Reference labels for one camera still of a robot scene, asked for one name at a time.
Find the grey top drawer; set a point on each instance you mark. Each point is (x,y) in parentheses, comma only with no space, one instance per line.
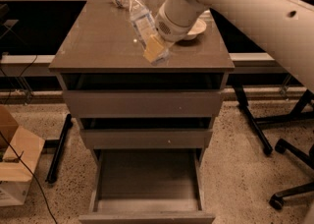
(128,104)

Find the black table leg right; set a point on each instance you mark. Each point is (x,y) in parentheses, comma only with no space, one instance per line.
(243,105)

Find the grey middle drawer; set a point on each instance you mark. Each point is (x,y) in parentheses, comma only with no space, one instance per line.
(139,139)

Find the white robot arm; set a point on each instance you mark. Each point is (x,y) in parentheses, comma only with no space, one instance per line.
(282,28)

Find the black table leg left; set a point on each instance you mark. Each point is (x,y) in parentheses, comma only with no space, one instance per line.
(58,145)

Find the grey open bottom drawer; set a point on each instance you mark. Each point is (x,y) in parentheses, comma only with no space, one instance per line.
(147,186)

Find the grey drawer cabinet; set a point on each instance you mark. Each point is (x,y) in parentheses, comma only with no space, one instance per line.
(101,53)

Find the black table leg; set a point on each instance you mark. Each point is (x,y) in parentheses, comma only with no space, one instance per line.
(58,145)
(243,105)

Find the white paper bowl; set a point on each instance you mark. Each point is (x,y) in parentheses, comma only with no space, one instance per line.
(198,28)

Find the brown cardboard box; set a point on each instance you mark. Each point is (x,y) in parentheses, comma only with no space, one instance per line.
(22,149)

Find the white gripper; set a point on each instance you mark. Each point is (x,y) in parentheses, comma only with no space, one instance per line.
(169,31)

